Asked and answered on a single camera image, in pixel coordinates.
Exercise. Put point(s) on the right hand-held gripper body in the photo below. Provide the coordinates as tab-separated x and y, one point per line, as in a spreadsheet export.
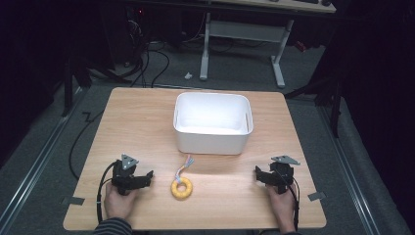
284	173

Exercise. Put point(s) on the white paper scrap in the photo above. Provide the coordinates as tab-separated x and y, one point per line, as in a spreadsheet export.
188	75

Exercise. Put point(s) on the white plastic bin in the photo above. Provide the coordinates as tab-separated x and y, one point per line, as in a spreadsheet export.
212	140

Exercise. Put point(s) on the dark computer tower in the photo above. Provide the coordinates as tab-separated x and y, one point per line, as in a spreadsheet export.
135	29

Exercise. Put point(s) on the grey tape piece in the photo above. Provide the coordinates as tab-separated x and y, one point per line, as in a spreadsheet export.
316	196
76	200

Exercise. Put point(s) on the person's left hand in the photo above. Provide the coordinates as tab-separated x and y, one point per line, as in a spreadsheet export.
117	205

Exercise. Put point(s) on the metal floor rail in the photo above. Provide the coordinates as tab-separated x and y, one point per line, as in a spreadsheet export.
349	169
39	156

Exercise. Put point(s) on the black metal stand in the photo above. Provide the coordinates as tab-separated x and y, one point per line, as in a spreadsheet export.
334	104
68	88

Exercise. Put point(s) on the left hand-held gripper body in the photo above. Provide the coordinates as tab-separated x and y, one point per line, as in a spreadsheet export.
123	173

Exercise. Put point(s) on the desk with white legs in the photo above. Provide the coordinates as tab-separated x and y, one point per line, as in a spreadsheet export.
244	31

